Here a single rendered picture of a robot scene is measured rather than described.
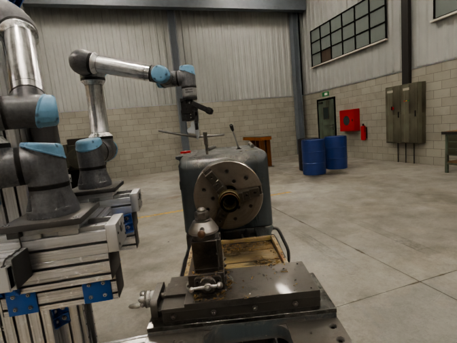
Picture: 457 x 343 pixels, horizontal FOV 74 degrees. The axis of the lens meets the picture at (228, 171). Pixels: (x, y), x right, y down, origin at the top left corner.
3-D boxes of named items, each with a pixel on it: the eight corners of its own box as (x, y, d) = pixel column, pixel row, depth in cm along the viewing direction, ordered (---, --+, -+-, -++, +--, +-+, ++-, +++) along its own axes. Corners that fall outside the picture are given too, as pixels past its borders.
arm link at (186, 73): (179, 68, 154) (195, 66, 154) (181, 90, 156) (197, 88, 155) (175, 64, 146) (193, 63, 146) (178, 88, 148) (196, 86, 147)
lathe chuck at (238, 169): (192, 220, 146) (196, 156, 142) (257, 225, 147) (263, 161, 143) (190, 226, 137) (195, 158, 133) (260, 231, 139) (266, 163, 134)
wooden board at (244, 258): (192, 251, 131) (191, 242, 131) (274, 243, 132) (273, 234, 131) (184, 287, 102) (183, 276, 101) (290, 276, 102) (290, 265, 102)
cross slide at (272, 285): (160, 290, 90) (158, 275, 89) (303, 275, 90) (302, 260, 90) (147, 327, 73) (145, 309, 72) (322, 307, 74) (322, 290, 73)
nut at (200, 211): (195, 218, 81) (194, 205, 80) (210, 217, 81) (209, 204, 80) (194, 223, 77) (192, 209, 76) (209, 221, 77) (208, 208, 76)
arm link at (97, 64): (59, 41, 132) (169, 60, 132) (72, 47, 143) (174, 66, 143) (56, 69, 134) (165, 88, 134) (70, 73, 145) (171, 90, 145)
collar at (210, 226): (190, 227, 83) (188, 217, 83) (218, 224, 83) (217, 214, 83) (186, 237, 75) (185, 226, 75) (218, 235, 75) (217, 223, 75)
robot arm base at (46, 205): (17, 222, 89) (10, 190, 88) (39, 210, 104) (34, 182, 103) (71, 216, 91) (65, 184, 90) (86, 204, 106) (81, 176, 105)
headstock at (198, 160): (191, 205, 212) (185, 150, 207) (258, 199, 213) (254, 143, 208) (181, 235, 154) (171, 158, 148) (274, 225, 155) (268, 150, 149)
